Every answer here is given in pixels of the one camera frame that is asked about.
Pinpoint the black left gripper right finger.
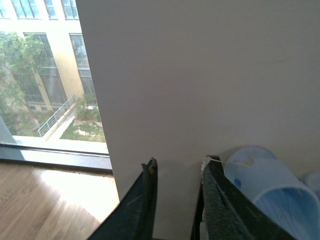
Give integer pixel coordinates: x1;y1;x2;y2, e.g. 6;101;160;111
201;156;293;240

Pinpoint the light blue slide slipper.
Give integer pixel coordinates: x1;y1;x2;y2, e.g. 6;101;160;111
224;146;320;240
300;171;320;199

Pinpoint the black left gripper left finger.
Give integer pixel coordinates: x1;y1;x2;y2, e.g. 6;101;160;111
89;157;158;240

